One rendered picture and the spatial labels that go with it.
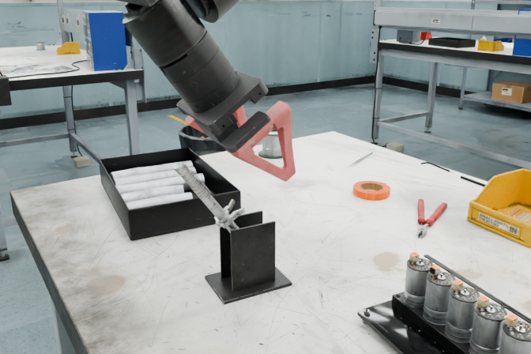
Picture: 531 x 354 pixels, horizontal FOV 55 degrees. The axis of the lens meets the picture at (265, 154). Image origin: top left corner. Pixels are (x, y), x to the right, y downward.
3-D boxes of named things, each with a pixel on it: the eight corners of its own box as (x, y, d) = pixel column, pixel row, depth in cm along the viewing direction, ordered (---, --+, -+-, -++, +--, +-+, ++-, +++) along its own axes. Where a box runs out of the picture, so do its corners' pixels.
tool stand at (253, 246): (227, 301, 60) (171, 244, 55) (287, 244, 62) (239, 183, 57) (247, 329, 55) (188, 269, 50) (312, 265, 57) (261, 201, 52)
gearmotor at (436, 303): (434, 335, 46) (441, 286, 45) (416, 320, 49) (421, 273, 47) (455, 328, 47) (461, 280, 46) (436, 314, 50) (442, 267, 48)
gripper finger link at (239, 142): (291, 141, 55) (244, 75, 50) (327, 160, 49) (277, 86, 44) (244, 184, 54) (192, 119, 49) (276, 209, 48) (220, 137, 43)
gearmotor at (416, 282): (414, 318, 49) (419, 272, 47) (397, 305, 51) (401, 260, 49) (433, 312, 50) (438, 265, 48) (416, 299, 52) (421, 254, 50)
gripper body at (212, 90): (230, 78, 55) (190, 22, 51) (273, 94, 46) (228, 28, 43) (185, 117, 54) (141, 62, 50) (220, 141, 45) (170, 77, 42)
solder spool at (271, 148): (265, 148, 107) (265, 125, 105) (292, 152, 105) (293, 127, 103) (253, 156, 102) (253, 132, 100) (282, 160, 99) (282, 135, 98)
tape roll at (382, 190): (380, 203, 79) (381, 196, 78) (346, 194, 82) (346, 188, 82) (395, 192, 83) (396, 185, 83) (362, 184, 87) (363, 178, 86)
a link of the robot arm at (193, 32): (106, 15, 45) (127, 10, 40) (160, -31, 47) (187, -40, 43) (154, 75, 49) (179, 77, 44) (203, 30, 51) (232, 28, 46)
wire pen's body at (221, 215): (235, 242, 56) (176, 174, 51) (246, 232, 56) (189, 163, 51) (239, 249, 55) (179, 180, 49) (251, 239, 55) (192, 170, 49)
